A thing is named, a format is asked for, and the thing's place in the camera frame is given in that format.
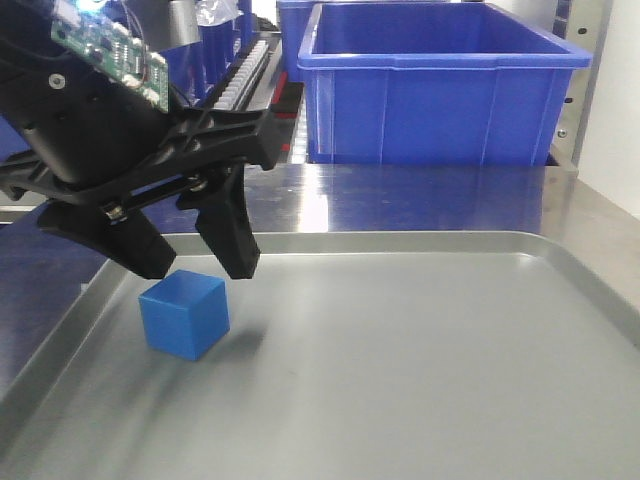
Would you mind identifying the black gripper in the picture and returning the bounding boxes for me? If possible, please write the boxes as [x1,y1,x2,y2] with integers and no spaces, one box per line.
[1,29,280,279]

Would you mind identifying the blue cube block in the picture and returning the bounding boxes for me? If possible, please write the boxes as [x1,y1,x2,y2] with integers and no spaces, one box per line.
[138,270,230,361]

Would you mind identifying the white roller track right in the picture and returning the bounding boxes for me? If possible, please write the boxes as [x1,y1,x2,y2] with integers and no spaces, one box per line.
[213,40,269,111]

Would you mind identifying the blue plastic bin centre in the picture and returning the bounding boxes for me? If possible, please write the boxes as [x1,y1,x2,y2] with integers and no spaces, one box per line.
[145,1,255,104]

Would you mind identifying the blue plastic bin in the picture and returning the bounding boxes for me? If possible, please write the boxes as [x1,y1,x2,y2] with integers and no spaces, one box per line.
[145,1,255,104]
[297,1,591,166]

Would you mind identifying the green circuit board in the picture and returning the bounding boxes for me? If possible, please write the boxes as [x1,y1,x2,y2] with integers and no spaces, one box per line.
[51,1,170,113]

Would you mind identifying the clear plastic bag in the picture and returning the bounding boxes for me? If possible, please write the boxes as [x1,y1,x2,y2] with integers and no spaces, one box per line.
[195,0,241,27]

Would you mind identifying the grey plastic tray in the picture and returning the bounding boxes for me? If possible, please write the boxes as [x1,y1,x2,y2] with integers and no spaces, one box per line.
[1,231,639,479]

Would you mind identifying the blue plastic bin right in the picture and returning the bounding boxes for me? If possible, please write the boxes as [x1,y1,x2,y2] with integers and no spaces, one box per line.
[297,1,591,166]

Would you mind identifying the perforated steel shelf post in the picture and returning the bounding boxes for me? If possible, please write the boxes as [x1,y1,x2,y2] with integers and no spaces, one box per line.
[551,0,613,171]

